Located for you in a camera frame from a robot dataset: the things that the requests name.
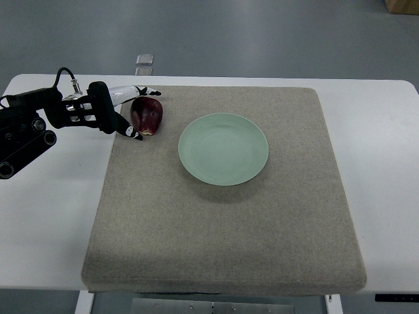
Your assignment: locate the upper metal floor plate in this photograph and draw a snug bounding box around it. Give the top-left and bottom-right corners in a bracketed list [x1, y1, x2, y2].
[136, 54, 154, 65]

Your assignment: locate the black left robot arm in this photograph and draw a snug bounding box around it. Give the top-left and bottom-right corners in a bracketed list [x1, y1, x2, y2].
[1, 67, 80, 179]

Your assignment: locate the light green plate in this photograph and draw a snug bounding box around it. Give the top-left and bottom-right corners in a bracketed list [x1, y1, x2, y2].
[178, 113, 269, 186]

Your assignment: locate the metal floor plate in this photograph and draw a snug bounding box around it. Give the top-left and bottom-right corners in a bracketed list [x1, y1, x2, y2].
[135, 67, 153, 76]
[136, 54, 154, 65]

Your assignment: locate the metal table base plate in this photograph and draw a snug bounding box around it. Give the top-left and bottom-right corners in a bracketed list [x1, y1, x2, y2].
[130, 298, 295, 314]

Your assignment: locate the white table leg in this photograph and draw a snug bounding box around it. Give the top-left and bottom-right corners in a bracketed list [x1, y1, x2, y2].
[74, 290, 95, 314]

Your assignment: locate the beige fabric cushion mat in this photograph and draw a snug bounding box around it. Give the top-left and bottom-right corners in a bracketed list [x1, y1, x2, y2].
[81, 86, 367, 296]

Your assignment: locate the red apple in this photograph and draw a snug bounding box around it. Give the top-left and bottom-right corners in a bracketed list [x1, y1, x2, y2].
[130, 97, 163, 135]

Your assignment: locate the cardboard box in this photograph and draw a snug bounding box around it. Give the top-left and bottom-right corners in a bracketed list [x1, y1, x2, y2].
[384, 0, 419, 15]

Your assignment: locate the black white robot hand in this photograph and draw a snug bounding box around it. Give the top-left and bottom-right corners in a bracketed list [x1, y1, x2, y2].
[63, 79, 161, 141]

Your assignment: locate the black table control panel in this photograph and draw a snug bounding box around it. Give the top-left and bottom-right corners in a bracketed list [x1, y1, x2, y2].
[374, 294, 419, 303]

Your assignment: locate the lower metal floor plate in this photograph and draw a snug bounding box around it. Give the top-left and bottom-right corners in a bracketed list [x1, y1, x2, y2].
[135, 67, 153, 76]

